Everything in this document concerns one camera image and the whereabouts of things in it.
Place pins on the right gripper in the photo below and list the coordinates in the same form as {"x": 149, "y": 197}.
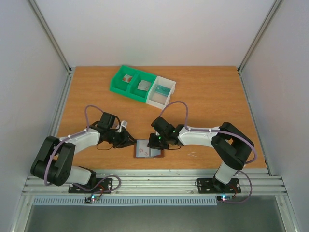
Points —
{"x": 157, "y": 142}

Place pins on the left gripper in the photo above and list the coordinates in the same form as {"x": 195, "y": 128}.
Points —
{"x": 125, "y": 137}

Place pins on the brown leather card holder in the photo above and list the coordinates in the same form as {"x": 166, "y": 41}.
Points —
{"x": 154, "y": 153}

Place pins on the white floral card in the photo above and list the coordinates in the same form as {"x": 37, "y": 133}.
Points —
{"x": 142, "y": 150}
{"x": 143, "y": 81}

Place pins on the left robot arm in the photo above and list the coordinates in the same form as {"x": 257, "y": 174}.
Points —
{"x": 54, "y": 161}

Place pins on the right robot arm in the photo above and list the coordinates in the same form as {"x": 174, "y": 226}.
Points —
{"x": 232, "y": 146}

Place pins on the teal vip card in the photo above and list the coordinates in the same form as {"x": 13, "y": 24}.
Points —
{"x": 163, "y": 90}

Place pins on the white vip card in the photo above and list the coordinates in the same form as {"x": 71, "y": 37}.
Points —
{"x": 144, "y": 86}

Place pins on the red patterned card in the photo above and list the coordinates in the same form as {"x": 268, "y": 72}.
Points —
{"x": 127, "y": 78}

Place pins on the middle green bin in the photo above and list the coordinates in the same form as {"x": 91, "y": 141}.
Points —
{"x": 136, "y": 94}

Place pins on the green bin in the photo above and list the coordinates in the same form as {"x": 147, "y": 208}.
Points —
{"x": 136, "y": 94}
{"x": 118, "y": 85}

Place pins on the white bin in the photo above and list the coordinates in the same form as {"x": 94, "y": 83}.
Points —
{"x": 157, "y": 100}

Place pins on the left green bin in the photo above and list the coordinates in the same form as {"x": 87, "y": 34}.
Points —
{"x": 118, "y": 85}

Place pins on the left controller board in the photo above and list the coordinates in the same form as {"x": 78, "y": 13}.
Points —
{"x": 93, "y": 198}

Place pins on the controller board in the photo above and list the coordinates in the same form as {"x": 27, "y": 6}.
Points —
{"x": 93, "y": 198}
{"x": 225, "y": 198}

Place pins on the right controller board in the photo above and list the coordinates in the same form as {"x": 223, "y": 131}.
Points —
{"x": 225, "y": 198}

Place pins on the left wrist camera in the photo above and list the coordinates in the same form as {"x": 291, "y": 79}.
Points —
{"x": 122, "y": 126}

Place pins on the aluminium rail frame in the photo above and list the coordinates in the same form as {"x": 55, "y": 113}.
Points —
{"x": 168, "y": 182}

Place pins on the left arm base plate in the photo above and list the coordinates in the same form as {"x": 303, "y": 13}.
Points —
{"x": 97, "y": 186}

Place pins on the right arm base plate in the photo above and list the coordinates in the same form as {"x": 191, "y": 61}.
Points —
{"x": 205, "y": 186}

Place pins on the grey slotted cable duct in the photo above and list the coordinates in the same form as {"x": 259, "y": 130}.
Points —
{"x": 126, "y": 201}

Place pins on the left frame post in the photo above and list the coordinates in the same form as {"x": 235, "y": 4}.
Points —
{"x": 42, "y": 21}

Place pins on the frame post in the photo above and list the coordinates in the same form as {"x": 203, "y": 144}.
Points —
{"x": 42, "y": 21}
{"x": 261, "y": 31}

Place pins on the right frame post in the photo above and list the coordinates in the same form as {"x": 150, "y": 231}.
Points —
{"x": 261, "y": 31}

